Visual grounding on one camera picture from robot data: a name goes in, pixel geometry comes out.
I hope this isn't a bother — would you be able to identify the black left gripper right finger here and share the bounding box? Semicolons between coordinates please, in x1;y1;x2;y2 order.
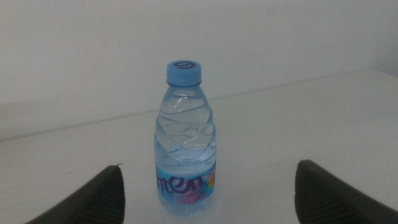
294;159;398;224

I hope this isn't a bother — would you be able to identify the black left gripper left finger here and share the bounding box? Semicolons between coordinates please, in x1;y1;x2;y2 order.
26;164;126;224

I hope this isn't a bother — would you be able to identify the clear water bottle blue cap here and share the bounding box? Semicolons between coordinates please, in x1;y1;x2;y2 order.
154;60;218;218

